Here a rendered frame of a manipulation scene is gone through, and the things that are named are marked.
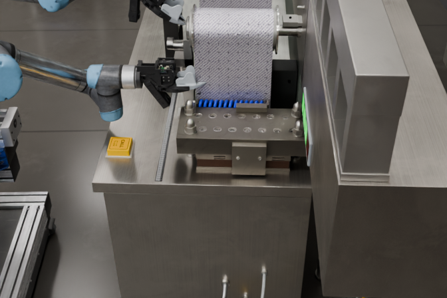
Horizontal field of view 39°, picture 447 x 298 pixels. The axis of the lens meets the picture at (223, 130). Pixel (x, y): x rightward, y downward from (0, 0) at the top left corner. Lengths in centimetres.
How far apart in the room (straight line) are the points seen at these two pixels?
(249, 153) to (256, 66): 27
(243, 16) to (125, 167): 58
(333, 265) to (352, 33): 44
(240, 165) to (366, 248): 75
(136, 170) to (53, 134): 177
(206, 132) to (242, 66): 23
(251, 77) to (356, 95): 98
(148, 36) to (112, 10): 229
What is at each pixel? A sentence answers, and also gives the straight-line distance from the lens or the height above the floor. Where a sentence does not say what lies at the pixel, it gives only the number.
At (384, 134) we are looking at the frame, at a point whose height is 154.
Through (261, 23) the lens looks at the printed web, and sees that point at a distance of 187.
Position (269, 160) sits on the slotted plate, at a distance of 190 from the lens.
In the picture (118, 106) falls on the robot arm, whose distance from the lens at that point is 203.
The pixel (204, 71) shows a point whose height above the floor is 114.
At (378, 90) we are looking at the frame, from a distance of 99.
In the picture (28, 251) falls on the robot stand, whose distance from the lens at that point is 272.
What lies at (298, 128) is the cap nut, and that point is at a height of 106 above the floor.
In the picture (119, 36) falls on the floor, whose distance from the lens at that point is 454.
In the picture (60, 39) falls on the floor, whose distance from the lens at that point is 460.
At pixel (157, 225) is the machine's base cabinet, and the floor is 72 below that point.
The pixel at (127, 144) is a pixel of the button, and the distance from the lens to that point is 201.
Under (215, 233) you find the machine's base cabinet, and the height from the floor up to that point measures 70.
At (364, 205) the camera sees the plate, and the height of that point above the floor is 139.
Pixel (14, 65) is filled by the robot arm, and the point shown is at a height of 128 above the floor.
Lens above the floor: 216
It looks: 37 degrees down
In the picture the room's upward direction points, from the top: 1 degrees counter-clockwise
